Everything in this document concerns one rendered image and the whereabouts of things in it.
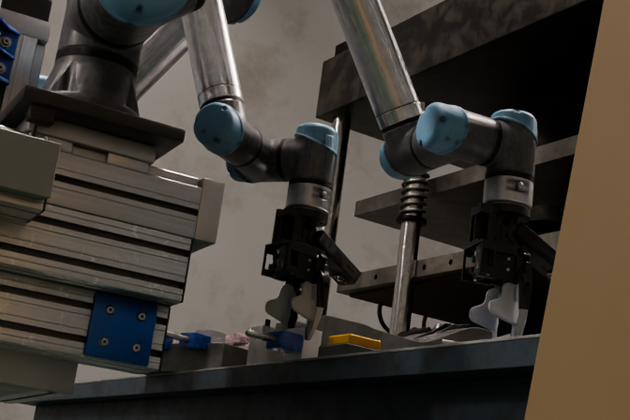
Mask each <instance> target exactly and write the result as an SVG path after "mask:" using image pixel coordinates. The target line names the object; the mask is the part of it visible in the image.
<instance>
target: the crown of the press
mask: <svg viewBox="0 0 630 420"><path fill-rule="evenodd" d="M603 1H604V0H444V1H442V2H441V3H439V4H437V5H435V6H433V7H430V8H428V9H426V10H424V11H422V12H420V13H418V14H416V15H414V16H412V17H411V18H410V19H408V20H406V21H404V22H401V23H399V24H397V25H395V26H393V27H391V29H392V32H393V34H394V37H395V39H396V42H397V45H398V48H399V50H400V53H401V56H402V58H403V61H404V63H405V66H406V69H407V70H408V73H409V75H410V78H411V80H412V85H413V87H414V90H415V92H416V95H417V97H418V99H419V102H427V103H430V104H432V103H435V102H441V103H444V104H447V105H456V106H459V107H460V108H462V109H463V110H466V111H469V112H473V113H478V114H481V115H484V116H486V117H489V118H490V117H491V115H492V114H494V113H495V112H497V111H500V110H506V109H513V110H515V111H524V112H527V113H530V114H531V115H533V116H534V118H535V119H536V121H537V130H538V131H537V140H538V146H541V145H544V144H547V143H553V142H556V141H559V140H562V139H565V138H569V137H572V136H575V135H578V133H579V127H580V122H581V117H582V113H583V107H584V102H585V97H586V93H587V87H588V82H589V78H590V72H591V67H592V62H593V53H594V48H595V43H596V39H597V33H598V28H599V23H600V19H601V4H602V2H603ZM335 115H345V116H348V117H350V118H351V119H352V121H351V130H353V131H356V132H359V133H362V134H365V135H368V136H369V137H372V138H375V139H378V140H381V141H384V138H383V135H382V132H381V130H380V127H379V124H378V122H377V119H376V117H375V114H374V111H373V110H372V107H371V105H370V102H369V100H368V95H367V93H366V90H365V88H364V85H363V83H362V81H361V78H360V76H359V73H358V71H357V68H356V65H355V63H354V61H353V57H352V55H351V52H350V49H349V47H348V44H347V42H346V41H344V42H342V43H340V44H338V45H337V46H336V52H335V56H334V57H332V58H330V59H328V60H326V61H324V62H323V64H322V76H321V84H320V91H319V97H318V105H317V111H316V118H318V119H321V120H323V121H326V122H329V123H332V121H333V116H335ZM538 146H537V147H538ZM563 211H564V209H563V208H561V207H558V206H554V205H546V204H536V205H533V206H532V210H531V219H530V221H529V222H526V223H524V224H525V225H527V226H528V227H529V228H530V229H531V230H534V231H539V232H547V233H552V232H558V231H560V230H561V226H562V220H563Z"/></svg>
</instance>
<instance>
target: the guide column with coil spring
mask: <svg viewBox="0 0 630 420"><path fill-rule="evenodd" d="M420 104H421V107H422V110H423V112H424V111H425V110H426V107H427V106H428V105H430V103H427V102H420ZM410 179H423V180H426V177H425V176H424V175H421V176H418V177H414V178H410ZM406 187H423V188H424V187H425V183H420V182H411V183H407V184H405V188H406ZM424 192H425V191H424V190H421V189H408V190H405V193H404V195H405V194H413V193H414V194H423V195H424ZM408 201H418V202H423V201H424V198H421V197H407V198H404V202H408ZM406 208H418V209H423V205H421V204H405V205H403V209H406ZM402 215H413V216H419V217H422V213H421V212H404V213H402ZM420 229H421V223H419V222H417V221H412V220H404V221H401V227H400V236H399V244H398V254H397V270H396V278H395V287H394V295H393V304H392V313H391V322H390V330H389V333H390V334H394V335H397V334H399V333H401V332H407V331H409V330H410V328H411V318H412V309H413V292H414V282H415V273H416V264H417V256H418V247H419V237H420Z"/></svg>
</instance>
